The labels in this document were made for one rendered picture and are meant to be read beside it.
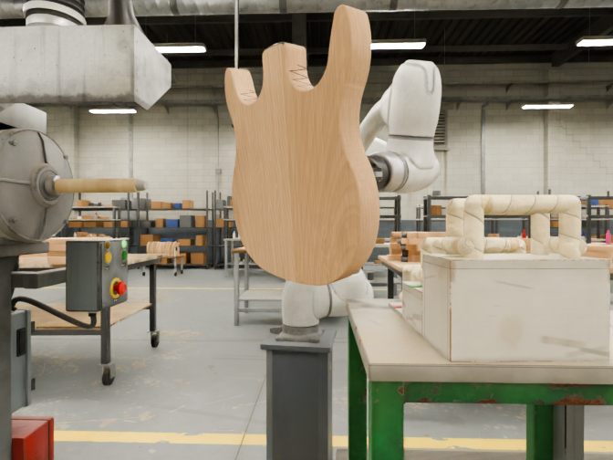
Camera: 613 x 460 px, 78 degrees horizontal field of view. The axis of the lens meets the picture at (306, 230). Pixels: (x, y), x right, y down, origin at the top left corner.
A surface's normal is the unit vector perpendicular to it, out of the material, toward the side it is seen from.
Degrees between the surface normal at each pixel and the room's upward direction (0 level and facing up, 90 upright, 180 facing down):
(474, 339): 90
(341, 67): 99
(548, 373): 90
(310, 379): 90
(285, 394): 90
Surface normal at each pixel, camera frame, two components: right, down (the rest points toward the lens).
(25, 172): 0.98, -0.04
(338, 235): -0.74, 0.16
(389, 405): -0.04, 0.01
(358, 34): 0.66, 0.06
